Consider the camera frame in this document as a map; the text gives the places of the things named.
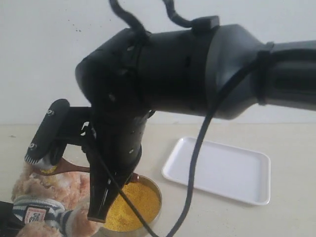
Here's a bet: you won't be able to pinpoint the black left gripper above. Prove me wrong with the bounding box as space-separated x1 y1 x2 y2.
0 201 25 232

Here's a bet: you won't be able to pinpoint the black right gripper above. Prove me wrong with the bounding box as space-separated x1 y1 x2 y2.
83 107 155 221

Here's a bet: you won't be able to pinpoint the beige teddy bear striped sweater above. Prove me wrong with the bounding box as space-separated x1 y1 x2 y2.
0 163 102 237

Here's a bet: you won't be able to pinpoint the dark wooden spoon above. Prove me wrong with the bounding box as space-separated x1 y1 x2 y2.
28 158 140 185

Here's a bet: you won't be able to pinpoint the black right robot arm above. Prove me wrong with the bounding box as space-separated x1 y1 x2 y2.
75 25 316 222

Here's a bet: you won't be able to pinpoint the yellow millet grains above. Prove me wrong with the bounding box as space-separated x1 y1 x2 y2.
104 183 160 232

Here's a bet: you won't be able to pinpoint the steel bowl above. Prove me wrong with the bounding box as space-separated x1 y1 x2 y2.
96 175 162 237

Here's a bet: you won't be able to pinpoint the white rectangular plastic tray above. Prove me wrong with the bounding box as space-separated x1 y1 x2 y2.
161 137 271 205

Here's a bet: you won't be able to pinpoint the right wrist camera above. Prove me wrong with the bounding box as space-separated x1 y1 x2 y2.
24 99 91 170

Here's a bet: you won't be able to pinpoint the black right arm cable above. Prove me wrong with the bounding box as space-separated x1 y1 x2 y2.
81 0 275 237

